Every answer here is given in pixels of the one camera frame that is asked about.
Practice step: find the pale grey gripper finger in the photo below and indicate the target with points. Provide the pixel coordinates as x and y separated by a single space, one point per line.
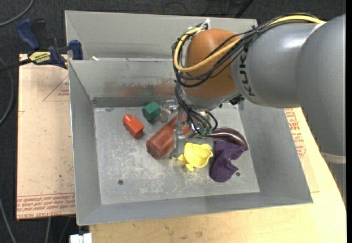
181 147
174 140

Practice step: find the red-brown plastic bottle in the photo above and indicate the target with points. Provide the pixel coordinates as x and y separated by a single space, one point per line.
160 141

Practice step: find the yellow rubber toy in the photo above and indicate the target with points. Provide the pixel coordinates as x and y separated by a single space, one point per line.
195 155

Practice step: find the clear glass thing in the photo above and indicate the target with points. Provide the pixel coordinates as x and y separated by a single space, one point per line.
165 115

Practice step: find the dark green toy block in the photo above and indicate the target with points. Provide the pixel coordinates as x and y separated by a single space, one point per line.
151 110

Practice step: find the orange-red toy block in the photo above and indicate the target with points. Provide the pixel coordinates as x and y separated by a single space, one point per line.
134 126

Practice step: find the purple cloth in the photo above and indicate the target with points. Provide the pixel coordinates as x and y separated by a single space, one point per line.
224 162

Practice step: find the dark purple toy eggplant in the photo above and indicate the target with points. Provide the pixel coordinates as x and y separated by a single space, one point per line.
233 135

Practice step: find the grey metal bin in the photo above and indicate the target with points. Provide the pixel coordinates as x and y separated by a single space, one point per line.
137 181

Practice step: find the brown cardboard board, red print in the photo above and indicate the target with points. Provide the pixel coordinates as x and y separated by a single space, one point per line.
44 140

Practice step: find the black cylinder on white bracket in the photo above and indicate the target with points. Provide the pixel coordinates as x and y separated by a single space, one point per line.
236 99

